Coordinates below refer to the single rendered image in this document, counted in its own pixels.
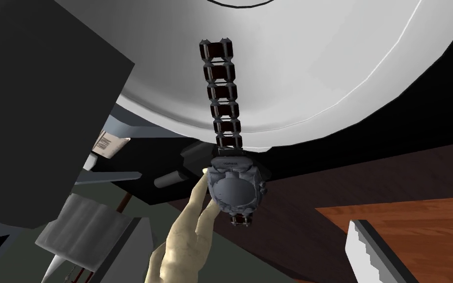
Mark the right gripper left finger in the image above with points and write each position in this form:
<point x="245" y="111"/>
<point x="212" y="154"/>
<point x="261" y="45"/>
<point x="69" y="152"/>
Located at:
<point x="130" y="251"/>

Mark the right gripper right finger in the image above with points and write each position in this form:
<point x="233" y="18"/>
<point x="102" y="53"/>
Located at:
<point x="372" y="259"/>

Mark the beige hand-shaped figure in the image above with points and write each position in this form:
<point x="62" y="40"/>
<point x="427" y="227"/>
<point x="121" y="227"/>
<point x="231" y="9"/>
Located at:
<point x="183" y="245"/>

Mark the grey crumpled sheet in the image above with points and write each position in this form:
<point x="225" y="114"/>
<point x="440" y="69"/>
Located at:
<point x="81" y="228"/>

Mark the brown wooden table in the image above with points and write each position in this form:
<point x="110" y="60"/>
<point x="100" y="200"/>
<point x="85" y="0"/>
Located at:
<point x="427" y="236"/>

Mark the small grey cylinder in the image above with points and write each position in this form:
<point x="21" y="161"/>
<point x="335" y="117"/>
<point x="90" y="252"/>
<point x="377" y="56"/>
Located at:
<point x="170" y="179"/>

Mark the pale box with striped label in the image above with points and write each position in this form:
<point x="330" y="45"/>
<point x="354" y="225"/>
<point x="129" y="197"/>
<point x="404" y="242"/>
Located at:
<point x="107" y="144"/>

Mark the grey wristwatch with dark band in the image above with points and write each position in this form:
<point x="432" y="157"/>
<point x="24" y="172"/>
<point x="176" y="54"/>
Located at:
<point x="232" y="192"/>

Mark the dark grey box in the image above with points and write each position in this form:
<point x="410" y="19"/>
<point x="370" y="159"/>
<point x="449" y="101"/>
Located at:
<point x="34" y="98"/>

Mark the large white round bowl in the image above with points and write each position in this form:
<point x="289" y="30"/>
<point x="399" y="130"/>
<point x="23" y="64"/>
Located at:
<point x="289" y="59"/>

